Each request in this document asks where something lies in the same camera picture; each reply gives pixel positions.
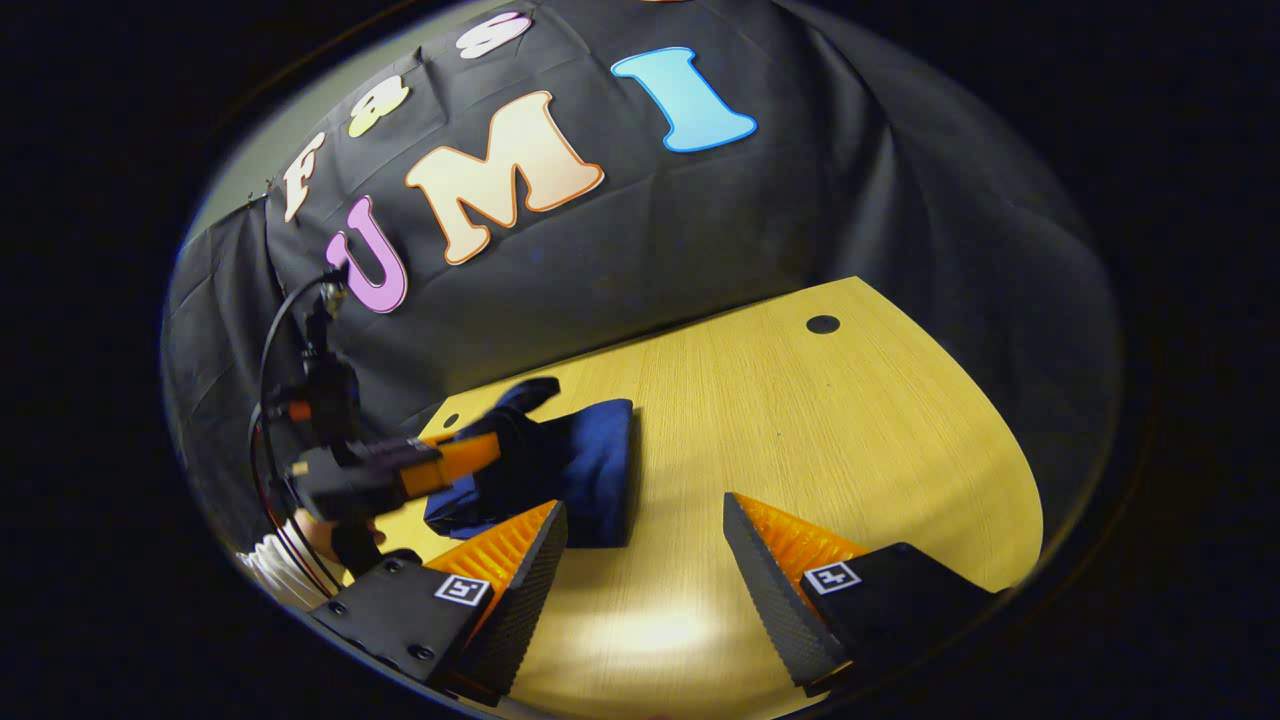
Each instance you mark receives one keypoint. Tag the black backdrop cloth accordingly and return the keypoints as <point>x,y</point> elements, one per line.
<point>750,220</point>

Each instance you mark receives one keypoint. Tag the blue denim jeans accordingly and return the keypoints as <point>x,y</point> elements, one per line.
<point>595,470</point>

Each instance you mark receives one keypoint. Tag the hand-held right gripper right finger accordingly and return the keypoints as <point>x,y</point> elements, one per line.
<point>770,590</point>

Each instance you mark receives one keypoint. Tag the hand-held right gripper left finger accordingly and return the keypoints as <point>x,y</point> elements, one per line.
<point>530,590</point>

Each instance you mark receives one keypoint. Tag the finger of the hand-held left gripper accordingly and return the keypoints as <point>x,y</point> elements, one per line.
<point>460,458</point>

